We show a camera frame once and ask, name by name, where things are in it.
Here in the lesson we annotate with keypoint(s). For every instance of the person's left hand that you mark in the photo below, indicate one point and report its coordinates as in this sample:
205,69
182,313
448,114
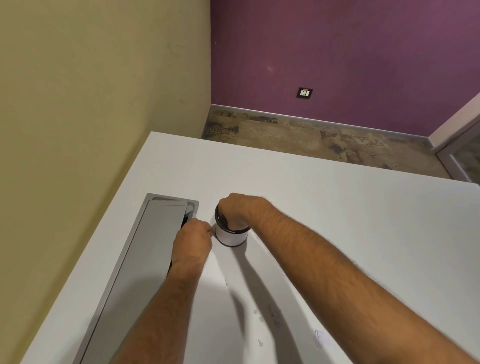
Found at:
191,243

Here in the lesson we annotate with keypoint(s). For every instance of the person's right forearm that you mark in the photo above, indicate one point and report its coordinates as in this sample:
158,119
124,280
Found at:
356,288

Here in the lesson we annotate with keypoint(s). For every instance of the person's right hand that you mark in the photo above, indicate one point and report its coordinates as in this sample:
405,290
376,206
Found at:
236,212

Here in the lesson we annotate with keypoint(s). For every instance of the wall power socket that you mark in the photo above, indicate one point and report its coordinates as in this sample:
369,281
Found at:
305,92

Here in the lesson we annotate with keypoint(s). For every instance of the person's right fingers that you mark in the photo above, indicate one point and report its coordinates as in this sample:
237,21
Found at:
225,217

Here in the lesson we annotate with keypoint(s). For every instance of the white roll of tape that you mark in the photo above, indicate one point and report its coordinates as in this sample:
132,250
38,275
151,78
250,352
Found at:
230,236

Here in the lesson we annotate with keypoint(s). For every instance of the person's left fingers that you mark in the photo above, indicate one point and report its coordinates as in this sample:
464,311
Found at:
201,226

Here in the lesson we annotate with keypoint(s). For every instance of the person's left forearm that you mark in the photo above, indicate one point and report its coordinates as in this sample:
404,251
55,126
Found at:
157,318

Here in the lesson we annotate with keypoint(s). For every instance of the glass door with white frame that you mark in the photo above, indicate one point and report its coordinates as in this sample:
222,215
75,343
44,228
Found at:
459,150

